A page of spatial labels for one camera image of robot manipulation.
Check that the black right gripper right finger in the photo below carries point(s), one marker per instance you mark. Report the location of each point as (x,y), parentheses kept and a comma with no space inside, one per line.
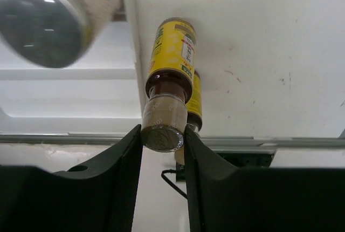
(223,197)

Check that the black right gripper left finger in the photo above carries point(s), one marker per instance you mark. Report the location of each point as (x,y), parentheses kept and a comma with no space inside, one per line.
(96,195)

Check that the yellow label brown sauce bottle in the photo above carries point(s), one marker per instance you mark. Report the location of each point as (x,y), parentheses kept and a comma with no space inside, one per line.
(170,78)

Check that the white granule jar blue label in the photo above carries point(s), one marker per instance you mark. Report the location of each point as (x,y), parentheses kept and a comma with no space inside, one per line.
(54,33)

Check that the white plastic organizer tray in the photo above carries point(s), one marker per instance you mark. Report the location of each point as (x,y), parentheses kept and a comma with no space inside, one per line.
(100,93)

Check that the aluminium table frame rail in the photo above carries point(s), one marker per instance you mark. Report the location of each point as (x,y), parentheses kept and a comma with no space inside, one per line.
(167,142)

